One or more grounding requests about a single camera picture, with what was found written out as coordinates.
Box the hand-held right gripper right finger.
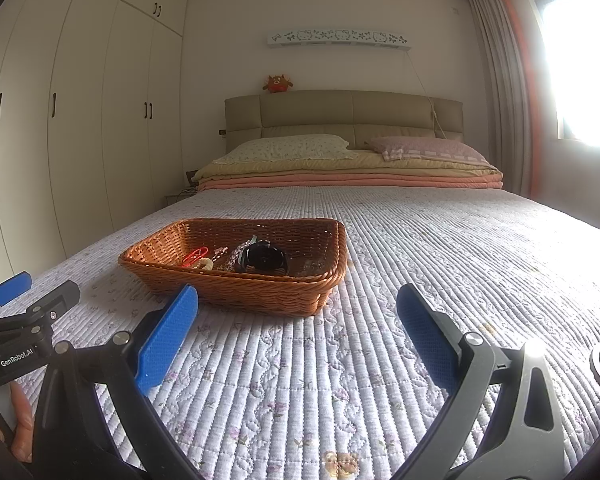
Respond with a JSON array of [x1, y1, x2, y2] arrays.
[[395, 282, 583, 480]]

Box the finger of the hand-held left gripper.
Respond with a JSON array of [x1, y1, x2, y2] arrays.
[[26, 280, 81, 322], [0, 271, 33, 317]]

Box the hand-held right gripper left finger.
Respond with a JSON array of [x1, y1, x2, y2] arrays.
[[30, 283, 200, 480]]

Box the brown wicker basket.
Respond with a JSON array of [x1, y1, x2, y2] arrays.
[[118, 217, 349, 318]]

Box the black wrist watch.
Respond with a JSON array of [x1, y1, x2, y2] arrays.
[[234, 240, 290, 276]]

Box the person's left hand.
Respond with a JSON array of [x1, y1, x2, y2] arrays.
[[0, 379, 35, 467]]

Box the red hair clip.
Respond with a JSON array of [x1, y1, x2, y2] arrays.
[[182, 246, 211, 267]]

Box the white quilted bedspread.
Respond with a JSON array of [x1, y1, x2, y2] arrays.
[[7, 184, 600, 480]]

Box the bedside table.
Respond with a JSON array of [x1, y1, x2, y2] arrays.
[[164, 167, 202, 206]]

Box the folded pink blanket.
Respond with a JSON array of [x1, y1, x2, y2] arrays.
[[197, 172, 505, 192]]

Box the white wardrobe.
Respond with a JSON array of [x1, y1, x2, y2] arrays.
[[0, 0, 189, 283]]

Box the pink checked pillow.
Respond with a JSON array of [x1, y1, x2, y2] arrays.
[[367, 135, 489, 164]]

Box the folded yellow blanket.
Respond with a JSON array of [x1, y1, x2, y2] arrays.
[[195, 150, 504, 184]]

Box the floral white pillow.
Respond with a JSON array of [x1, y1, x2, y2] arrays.
[[212, 133, 354, 165]]

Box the beige padded headboard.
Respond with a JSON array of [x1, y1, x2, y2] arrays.
[[223, 89, 465, 157]]

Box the grey curtain with orange edge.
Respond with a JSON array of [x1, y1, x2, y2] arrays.
[[462, 0, 547, 199]]

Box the brown plush toy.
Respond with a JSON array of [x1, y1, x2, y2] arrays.
[[263, 73, 294, 95]]

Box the bright window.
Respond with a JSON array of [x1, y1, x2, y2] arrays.
[[527, 0, 600, 152]]

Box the clear beaded bracelet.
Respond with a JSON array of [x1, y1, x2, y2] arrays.
[[214, 244, 247, 272]]

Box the hanging pull cord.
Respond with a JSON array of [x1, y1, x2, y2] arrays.
[[404, 50, 447, 137]]

